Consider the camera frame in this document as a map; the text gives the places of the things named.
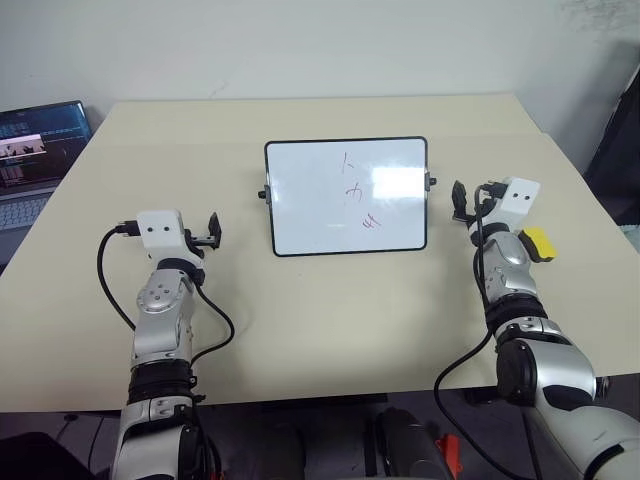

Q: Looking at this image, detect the large black object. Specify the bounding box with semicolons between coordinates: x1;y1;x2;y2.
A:
584;39;640;226

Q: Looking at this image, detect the yellow and black eraser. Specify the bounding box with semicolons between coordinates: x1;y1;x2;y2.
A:
517;226;558;264

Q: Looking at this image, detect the small red object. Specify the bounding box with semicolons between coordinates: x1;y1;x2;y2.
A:
433;433;464;477

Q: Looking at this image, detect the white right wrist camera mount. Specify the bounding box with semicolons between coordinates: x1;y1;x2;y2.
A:
487;175;543;234

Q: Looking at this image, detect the black table frame bar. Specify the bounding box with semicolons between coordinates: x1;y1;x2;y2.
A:
259;393;389;412

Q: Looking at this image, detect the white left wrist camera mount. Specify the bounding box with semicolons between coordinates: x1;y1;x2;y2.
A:
136;209;205;266

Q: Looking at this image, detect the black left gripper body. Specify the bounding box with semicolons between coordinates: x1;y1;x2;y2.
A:
181;227;222;259

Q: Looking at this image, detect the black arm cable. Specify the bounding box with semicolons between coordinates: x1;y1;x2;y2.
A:
96;218;236;371
433;182;546;480

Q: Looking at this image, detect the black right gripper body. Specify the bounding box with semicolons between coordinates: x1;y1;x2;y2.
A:
451;196;497;233

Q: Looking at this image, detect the dark rounded shape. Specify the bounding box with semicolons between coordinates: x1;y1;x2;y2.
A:
373;406;442;480

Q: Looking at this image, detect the black-framed small whiteboard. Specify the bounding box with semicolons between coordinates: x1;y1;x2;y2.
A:
256;135;437;259

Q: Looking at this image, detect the open grey laptop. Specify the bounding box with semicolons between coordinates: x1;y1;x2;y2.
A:
0;99;95;261

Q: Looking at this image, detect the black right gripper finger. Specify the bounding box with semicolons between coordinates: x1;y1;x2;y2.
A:
451;180;469;219

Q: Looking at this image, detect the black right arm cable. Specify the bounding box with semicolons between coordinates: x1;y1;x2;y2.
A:
433;182;546;480

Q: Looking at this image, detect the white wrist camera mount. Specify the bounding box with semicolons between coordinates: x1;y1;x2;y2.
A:
136;209;205;266
487;175;543;234

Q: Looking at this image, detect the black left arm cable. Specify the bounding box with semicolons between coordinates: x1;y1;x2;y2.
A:
96;218;236;371

